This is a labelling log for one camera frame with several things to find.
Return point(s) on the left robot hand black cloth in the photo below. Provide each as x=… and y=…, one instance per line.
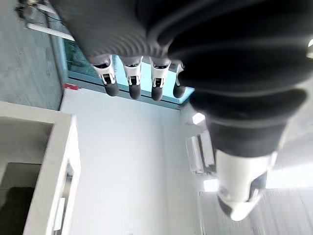
x=220, y=49

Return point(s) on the square ceiling light panel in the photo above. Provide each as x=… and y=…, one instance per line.
x=210, y=185
x=198, y=119

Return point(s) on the blue glass window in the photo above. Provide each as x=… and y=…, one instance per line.
x=78, y=63

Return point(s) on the white cabinet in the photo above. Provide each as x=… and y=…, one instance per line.
x=52, y=171

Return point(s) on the white wall air conditioner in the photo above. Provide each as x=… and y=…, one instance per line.
x=195, y=154

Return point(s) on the red wall label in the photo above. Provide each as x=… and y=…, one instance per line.
x=71, y=86

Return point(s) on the white window rail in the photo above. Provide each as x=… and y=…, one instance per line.
x=49, y=30

